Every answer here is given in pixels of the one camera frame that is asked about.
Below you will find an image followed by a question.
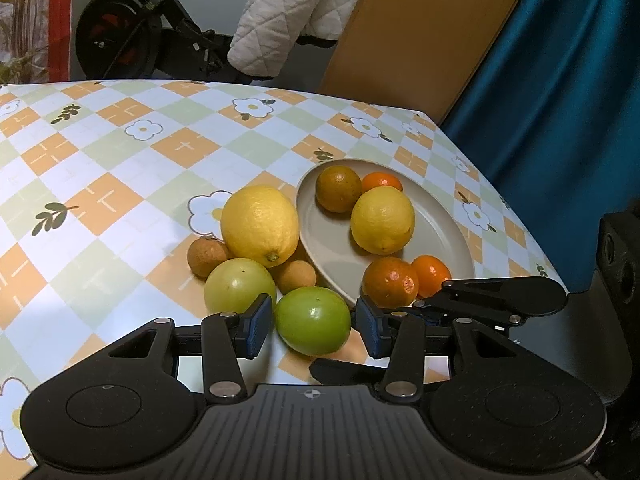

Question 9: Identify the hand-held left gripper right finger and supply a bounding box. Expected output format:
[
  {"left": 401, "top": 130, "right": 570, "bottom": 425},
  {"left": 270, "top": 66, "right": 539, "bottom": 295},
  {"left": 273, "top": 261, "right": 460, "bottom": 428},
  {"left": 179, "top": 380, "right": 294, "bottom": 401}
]
[{"left": 354, "top": 296, "right": 531, "bottom": 405}]

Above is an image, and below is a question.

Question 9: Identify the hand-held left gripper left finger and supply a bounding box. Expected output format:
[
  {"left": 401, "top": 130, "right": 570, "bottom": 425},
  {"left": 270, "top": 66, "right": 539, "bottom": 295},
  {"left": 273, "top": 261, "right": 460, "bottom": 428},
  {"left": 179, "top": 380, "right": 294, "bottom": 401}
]
[{"left": 100, "top": 294, "right": 275, "bottom": 405}]

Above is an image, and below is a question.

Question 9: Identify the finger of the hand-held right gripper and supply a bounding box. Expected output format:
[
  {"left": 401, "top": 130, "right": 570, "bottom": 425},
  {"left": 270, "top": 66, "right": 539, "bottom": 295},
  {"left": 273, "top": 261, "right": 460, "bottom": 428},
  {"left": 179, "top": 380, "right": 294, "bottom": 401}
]
[
  {"left": 412, "top": 276, "right": 569, "bottom": 330},
  {"left": 309, "top": 357, "right": 453, "bottom": 387}
]

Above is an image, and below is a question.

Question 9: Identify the pale green round fruit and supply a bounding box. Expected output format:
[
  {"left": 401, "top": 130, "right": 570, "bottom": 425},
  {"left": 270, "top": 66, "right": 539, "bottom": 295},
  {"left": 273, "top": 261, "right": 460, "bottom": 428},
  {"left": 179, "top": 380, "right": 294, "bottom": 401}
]
[{"left": 203, "top": 257, "right": 277, "bottom": 317}]

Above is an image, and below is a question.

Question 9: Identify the dark patched orange mandarin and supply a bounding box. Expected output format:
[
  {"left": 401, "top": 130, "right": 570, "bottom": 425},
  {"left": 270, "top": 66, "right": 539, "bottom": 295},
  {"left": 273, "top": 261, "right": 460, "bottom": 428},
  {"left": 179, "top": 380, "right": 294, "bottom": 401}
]
[{"left": 362, "top": 256, "right": 420, "bottom": 309}]

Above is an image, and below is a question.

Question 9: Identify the bright green round fruit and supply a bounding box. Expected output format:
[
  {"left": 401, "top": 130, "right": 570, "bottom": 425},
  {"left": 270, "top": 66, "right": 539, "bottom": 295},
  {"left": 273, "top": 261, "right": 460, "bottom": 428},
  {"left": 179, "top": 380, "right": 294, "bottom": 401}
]
[{"left": 275, "top": 286, "right": 352, "bottom": 358}]

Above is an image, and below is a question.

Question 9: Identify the small brown longan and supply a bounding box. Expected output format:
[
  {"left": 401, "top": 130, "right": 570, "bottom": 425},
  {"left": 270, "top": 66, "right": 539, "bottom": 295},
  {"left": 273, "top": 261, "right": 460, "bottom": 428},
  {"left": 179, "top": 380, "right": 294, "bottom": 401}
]
[
  {"left": 275, "top": 260, "right": 317, "bottom": 296},
  {"left": 187, "top": 237, "right": 231, "bottom": 279}
]

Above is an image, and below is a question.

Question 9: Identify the small orange mandarin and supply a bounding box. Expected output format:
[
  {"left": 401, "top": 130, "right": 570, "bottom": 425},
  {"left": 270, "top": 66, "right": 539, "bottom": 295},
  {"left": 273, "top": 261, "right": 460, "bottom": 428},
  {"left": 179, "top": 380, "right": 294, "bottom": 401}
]
[
  {"left": 411, "top": 255, "right": 452, "bottom": 298},
  {"left": 361, "top": 171, "right": 404, "bottom": 195}
]

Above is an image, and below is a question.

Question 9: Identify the beige round plate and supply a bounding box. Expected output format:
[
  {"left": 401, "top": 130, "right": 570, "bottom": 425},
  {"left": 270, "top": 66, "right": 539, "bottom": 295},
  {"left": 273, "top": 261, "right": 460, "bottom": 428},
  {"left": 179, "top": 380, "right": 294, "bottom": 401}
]
[{"left": 296, "top": 158, "right": 475, "bottom": 311}]

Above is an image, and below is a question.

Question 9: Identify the yellow lemon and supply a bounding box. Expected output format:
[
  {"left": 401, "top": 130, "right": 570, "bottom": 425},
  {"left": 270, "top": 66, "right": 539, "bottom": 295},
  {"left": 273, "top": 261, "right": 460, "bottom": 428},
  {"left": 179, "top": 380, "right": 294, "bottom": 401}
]
[
  {"left": 350, "top": 186, "right": 417, "bottom": 256},
  {"left": 220, "top": 185, "right": 301, "bottom": 268}
]

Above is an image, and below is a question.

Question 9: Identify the dark greenish orange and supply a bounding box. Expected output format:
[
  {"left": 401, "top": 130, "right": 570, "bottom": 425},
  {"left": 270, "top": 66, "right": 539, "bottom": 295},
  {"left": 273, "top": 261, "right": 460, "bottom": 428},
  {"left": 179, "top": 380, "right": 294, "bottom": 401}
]
[{"left": 315, "top": 166, "right": 363, "bottom": 214}]

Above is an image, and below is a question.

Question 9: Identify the teal curtain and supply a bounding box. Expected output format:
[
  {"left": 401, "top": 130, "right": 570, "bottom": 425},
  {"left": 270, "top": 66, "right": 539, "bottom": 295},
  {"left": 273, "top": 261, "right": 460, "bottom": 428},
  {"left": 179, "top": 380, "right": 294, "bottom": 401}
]
[{"left": 440, "top": 0, "right": 640, "bottom": 296}]

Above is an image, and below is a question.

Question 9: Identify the checked floral tablecloth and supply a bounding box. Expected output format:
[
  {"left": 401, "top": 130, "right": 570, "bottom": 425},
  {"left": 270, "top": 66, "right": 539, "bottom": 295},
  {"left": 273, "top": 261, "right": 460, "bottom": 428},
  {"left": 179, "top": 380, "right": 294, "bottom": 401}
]
[{"left": 0, "top": 79, "right": 568, "bottom": 480}]

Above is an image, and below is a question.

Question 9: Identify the wooden board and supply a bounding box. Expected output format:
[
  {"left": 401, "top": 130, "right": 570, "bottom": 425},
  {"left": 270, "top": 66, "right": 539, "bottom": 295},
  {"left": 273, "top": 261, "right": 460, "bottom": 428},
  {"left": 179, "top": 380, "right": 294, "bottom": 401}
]
[{"left": 317, "top": 0, "right": 541, "bottom": 126}]

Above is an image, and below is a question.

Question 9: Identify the white quilted jacket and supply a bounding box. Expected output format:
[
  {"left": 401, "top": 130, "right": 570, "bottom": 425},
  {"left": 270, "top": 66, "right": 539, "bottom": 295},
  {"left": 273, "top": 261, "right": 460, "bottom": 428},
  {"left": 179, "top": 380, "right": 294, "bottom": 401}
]
[{"left": 227, "top": 0, "right": 378, "bottom": 78}]

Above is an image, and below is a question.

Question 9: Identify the black exercise bike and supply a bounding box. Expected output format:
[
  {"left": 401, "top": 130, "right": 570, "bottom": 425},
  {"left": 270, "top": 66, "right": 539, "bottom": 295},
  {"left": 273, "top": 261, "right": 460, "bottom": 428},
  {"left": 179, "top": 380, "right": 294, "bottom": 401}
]
[{"left": 75, "top": 0, "right": 253, "bottom": 86}]

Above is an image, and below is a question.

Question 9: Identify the pink printed backdrop cloth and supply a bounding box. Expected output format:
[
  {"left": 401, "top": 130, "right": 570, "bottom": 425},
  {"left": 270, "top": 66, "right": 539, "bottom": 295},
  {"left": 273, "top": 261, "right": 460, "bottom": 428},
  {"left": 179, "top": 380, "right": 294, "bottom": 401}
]
[{"left": 0, "top": 0, "right": 76, "bottom": 86}]

